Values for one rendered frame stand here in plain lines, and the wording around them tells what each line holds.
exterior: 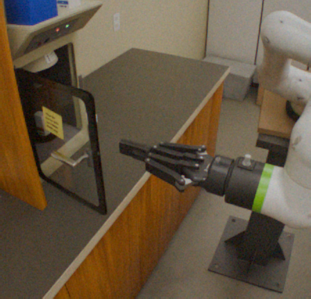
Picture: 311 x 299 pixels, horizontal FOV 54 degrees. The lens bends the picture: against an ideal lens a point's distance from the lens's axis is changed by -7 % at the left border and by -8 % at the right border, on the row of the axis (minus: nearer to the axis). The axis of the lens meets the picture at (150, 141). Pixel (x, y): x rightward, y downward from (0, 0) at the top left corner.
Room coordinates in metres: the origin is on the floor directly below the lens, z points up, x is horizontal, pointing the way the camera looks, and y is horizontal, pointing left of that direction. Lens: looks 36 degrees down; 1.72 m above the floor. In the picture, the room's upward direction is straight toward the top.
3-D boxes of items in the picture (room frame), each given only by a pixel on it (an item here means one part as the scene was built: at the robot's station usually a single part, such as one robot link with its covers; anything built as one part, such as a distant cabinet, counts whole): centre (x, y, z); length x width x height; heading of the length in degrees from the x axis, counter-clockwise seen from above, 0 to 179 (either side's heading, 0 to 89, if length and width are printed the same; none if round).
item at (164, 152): (0.52, -0.05, 1.30); 0.11 x 0.01 x 0.04; 62
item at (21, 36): (0.92, 0.27, 1.46); 0.32 x 0.12 x 0.10; 153
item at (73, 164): (0.65, 0.21, 1.20); 0.10 x 0.05 x 0.03; 55
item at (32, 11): (0.84, 0.31, 1.56); 0.10 x 0.10 x 0.09; 63
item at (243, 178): (0.44, -0.17, 1.31); 0.09 x 0.06 x 0.12; 153
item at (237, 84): (3.39, -0.86, 0.17); 0.60 x 0.42 x 0.33; 61
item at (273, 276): (1.17, -0.66, 0.45); 0.48 x 0.48 x 0.90; 65
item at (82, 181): (0.72, 0.25, 1.19); 0.30 x 0.01 x 0.40; 55
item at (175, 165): (0.49, -0.04, 1.30); 0.11 x 0.01 x 0.04; 64
